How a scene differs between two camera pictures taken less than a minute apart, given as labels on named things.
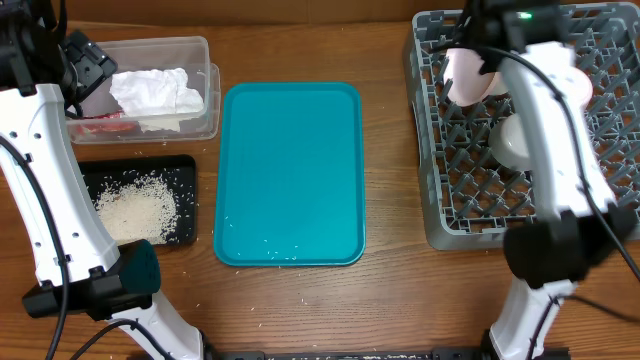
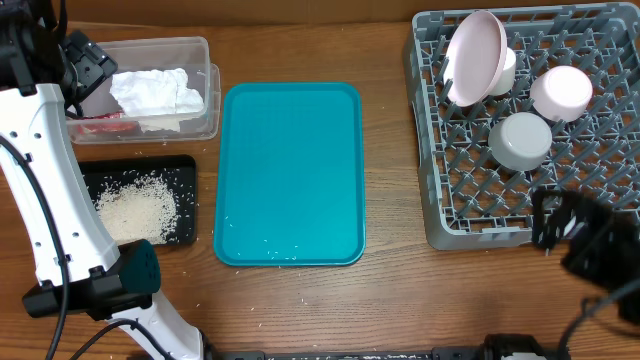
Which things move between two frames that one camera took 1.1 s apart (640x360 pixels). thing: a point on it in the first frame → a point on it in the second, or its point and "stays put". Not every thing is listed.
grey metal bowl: x=508 y=141 stays put
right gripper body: x=469 y=31 → x=613 y=259
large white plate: x=462 y=67 stays put
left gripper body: x=93 y=66 stays put
